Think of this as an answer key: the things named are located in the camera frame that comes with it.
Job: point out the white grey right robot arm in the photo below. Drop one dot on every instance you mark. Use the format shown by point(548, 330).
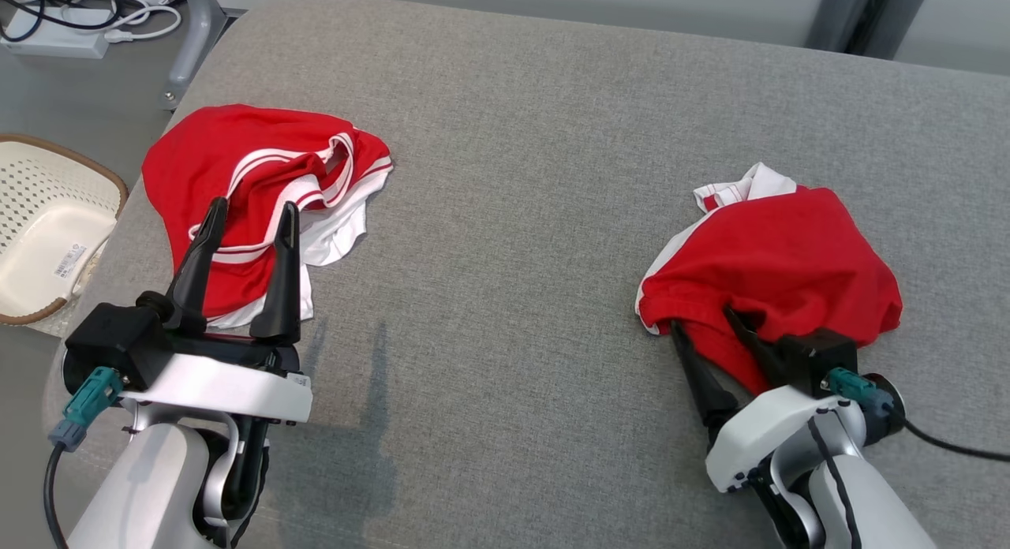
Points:
point(876, 502)

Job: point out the red jersey with white stripes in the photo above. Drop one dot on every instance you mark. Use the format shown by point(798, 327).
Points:
point(205, 162)

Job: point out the red shorts with white trim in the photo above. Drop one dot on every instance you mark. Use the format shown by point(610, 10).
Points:
point(773, 265)

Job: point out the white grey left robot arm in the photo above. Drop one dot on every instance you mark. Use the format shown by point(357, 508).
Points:
point(150, 486)

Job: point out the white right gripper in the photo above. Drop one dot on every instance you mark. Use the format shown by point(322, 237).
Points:
point(773, 427)

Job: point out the grey partition post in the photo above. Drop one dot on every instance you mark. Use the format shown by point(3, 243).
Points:
point(868, 13)

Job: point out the grey metal frame leg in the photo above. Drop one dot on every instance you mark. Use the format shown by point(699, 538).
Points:
point(193, 36)

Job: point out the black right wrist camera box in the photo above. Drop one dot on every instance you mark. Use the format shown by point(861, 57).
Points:
point(821, 352)

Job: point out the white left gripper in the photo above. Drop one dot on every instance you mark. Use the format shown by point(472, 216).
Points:
point(229, 391)

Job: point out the cream perforated laundry basket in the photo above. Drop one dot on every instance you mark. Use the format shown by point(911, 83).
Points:
point(47, 241)

